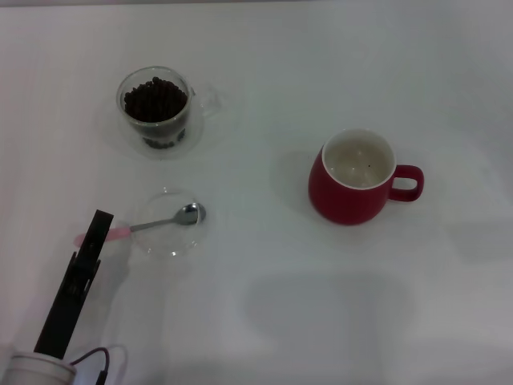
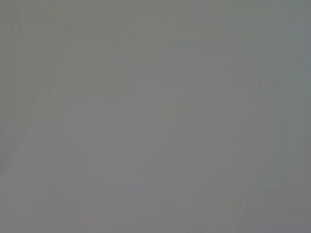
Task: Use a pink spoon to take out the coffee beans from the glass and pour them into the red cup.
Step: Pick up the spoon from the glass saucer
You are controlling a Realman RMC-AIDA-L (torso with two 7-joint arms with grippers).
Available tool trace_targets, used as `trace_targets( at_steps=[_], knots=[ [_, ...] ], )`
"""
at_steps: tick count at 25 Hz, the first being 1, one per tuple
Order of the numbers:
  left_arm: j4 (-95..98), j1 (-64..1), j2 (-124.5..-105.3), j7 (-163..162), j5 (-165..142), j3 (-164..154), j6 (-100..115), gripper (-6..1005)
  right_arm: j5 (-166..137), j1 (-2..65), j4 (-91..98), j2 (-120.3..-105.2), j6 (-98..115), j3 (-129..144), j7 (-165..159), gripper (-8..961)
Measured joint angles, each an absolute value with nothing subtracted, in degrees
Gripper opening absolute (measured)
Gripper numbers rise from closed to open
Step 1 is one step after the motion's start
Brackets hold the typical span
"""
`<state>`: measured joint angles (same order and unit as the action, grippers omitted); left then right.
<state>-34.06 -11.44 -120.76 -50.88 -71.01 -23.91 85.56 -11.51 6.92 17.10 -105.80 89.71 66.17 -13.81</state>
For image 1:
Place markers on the red ceramic mug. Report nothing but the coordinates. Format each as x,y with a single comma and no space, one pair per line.
344,200

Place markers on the coffee beans heap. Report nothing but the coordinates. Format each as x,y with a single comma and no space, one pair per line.
155,100

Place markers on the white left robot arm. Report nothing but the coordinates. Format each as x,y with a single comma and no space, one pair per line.
36,371

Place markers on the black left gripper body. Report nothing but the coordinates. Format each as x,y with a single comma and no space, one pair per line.
68,305

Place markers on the small clear glass dish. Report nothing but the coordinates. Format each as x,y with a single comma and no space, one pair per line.
168,245

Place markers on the clear glass saucer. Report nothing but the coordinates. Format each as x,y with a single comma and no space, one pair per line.
193,140

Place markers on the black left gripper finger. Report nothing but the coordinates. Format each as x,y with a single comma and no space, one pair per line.
96,236

